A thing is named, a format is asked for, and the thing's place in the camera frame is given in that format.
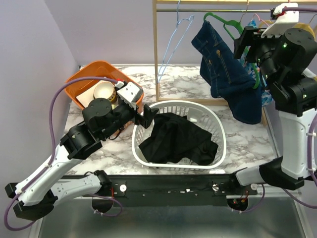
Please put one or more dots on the blue floral garment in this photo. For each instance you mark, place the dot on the blue floral garment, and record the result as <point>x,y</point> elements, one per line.
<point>265,95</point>

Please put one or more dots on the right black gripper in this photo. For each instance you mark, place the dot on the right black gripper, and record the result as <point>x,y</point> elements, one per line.
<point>249,36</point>

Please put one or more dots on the pink wire hanger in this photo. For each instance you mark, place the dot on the pink wire hanger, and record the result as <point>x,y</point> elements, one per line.
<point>260,18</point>

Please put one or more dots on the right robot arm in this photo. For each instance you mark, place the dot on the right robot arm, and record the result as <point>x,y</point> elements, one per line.
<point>282,60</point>

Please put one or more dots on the black mounting base bar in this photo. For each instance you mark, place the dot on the black mounting base bar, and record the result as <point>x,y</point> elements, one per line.
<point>174,190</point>

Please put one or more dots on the light blue wire hanger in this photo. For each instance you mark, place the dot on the light blue wire hanger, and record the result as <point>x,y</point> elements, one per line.
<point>182,26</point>

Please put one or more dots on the light grey cloth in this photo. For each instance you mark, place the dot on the light grey cloth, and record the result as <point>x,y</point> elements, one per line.
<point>308,73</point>

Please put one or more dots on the black skirt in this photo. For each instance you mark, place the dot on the black skirt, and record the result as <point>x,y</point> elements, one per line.
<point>174,137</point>

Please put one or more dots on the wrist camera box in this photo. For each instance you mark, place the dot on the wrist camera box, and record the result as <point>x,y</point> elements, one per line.
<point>130,94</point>
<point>287,17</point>

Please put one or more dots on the patterned ceramic bowl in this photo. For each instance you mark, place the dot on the patterned ceramic bowl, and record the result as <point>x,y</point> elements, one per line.
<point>105,90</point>

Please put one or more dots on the green plastic hanger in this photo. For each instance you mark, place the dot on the green plastic hanger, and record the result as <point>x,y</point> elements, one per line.
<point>238,27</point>

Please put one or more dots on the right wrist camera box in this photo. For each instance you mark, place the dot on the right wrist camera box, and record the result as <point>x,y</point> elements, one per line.
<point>287,17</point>

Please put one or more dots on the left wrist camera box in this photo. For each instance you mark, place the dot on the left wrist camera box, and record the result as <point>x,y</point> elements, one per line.
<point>130,94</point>

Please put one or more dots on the yellow plastic hanger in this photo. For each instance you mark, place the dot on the yellow plastic hanger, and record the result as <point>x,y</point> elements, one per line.
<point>300,25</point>

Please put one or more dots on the white square plate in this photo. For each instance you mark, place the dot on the white square plate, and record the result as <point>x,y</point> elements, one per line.
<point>88,95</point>

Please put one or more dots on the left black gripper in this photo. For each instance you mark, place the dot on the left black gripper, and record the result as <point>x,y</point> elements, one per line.
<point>146,120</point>

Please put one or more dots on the wooden clothes rack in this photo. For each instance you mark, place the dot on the wooden clothes rack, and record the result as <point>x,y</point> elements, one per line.
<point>239,6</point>

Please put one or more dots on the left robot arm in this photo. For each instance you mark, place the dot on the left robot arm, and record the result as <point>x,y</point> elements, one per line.
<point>40,192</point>

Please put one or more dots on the blue denim shorts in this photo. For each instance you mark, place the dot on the blue denim shorts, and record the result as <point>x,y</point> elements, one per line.
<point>227,77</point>

